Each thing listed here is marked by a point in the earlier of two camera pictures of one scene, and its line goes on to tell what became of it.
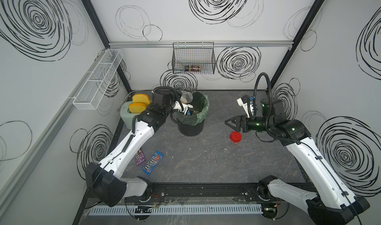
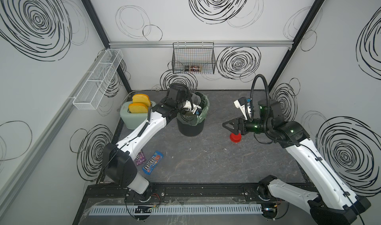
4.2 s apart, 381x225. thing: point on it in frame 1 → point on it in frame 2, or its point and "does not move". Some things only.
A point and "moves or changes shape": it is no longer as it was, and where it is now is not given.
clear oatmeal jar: (186, 97) moves or changes shape
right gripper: (237, 121) does not move
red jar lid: (235, 137) does not move
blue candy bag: (153, 162) does not move
